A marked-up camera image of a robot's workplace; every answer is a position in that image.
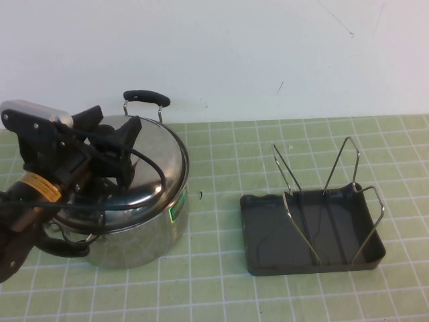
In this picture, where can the stainless steel pot lid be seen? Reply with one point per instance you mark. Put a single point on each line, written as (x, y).
(157, 147)

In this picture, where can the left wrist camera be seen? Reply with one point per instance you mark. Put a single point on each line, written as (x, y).
(33, 109)

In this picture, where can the stainless steel cooking pot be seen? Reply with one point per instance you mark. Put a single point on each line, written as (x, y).
(140, 241)

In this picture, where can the green checked tablecloth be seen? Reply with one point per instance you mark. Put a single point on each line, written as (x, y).
(214, 295)

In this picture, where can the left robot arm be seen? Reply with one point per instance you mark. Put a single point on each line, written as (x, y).
(10, 241)

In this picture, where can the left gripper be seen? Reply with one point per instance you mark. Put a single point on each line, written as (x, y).
(57, 157)

